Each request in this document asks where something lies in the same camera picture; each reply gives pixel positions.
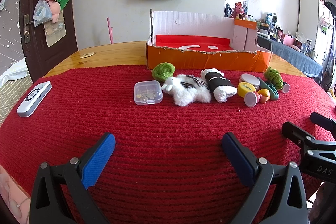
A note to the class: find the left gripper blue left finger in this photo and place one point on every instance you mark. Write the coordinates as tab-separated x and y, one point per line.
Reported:
95	159

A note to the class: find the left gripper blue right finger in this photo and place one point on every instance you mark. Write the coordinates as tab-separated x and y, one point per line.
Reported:
241	158

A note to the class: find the pink broom handle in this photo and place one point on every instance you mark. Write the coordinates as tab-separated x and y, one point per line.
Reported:
110	30

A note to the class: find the pink figurine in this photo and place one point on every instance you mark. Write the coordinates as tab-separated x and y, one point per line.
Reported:
251	99

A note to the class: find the red knitted table cloth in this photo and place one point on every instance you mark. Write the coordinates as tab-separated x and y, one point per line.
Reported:
168	165

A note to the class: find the black-haired doll figurine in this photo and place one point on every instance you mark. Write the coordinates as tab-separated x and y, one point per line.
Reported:
285	88

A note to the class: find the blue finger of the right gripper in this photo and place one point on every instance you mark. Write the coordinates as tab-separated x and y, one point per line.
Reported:
295	133
322	121

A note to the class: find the white round tin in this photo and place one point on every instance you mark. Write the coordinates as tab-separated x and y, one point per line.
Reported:
251	79

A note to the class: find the orange cardboard box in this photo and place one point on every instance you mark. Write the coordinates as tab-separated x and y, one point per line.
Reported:
191	40

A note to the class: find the teal clothes peg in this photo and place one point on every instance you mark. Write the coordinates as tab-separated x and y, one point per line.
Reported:
274	95

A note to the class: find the green yarn scrunchie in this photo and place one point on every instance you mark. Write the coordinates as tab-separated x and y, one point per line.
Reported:
274	77
163	71

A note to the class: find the yellow round cap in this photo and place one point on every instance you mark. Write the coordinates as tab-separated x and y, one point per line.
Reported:
245	87

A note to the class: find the pink plush by mirror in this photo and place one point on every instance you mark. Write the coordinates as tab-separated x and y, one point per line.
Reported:
238	12

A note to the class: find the white wardrobe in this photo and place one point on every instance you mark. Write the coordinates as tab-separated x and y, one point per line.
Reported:
308	22

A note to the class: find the white plush rabbit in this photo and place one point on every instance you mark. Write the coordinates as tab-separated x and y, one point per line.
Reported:
187	89

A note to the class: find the dark brown door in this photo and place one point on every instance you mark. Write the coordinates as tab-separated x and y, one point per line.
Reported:
40	57

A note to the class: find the yellow small toy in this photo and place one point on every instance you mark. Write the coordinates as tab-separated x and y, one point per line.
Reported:
264	95

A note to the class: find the white remote device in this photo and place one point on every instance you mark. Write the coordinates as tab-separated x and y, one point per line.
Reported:
33	99

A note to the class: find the blue-covered side table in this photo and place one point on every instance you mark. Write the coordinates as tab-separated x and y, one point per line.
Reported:
305	64

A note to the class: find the plastic bag on door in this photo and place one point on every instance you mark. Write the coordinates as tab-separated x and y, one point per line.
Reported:
42	13

